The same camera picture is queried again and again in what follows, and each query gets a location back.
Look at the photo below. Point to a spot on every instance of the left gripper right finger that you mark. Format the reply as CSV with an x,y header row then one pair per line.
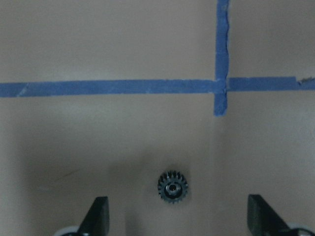
x,y
262,220

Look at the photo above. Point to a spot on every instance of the small black bearing gear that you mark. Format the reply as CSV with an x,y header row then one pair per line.
x,y
172,187

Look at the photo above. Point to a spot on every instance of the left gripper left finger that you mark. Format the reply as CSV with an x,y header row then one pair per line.
x,y
96,221

